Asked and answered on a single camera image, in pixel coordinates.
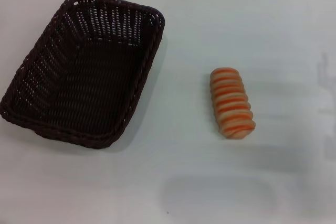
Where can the dark brown woven basket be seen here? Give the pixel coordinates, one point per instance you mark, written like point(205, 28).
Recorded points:
point(86, 95)

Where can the orange striped bread roll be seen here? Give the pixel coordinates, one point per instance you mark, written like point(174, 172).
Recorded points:
point(231, 103)

